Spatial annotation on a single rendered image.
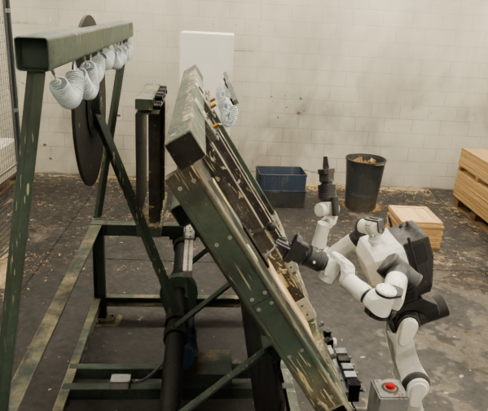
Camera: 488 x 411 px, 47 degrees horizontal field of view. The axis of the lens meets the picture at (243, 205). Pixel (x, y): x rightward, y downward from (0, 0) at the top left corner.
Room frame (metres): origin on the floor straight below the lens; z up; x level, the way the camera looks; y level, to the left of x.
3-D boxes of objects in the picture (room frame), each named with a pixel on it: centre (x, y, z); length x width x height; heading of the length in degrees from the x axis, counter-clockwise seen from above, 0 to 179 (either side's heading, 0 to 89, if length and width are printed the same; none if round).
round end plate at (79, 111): (2.68, 0.73, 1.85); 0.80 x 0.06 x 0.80; 5
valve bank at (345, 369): (2.29, -0.51, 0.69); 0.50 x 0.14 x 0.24; 5
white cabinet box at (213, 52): (6.53, 0.50, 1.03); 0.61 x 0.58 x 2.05; 3
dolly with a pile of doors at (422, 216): (5.54, -1.75, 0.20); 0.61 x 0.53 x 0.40; 3
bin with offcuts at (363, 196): (6.82, -1.50, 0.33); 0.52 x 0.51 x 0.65; 3
